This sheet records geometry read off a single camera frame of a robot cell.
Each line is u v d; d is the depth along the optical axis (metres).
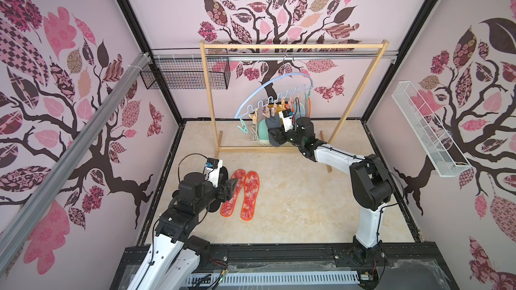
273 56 0.92
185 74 0.67
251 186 0.92
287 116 0.80
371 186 0.51
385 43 0.61
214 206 0.87
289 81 1.04
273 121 0.83
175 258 0.48
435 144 0.76
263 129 1.00
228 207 0.86
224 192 0.63
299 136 0.74
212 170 0.58
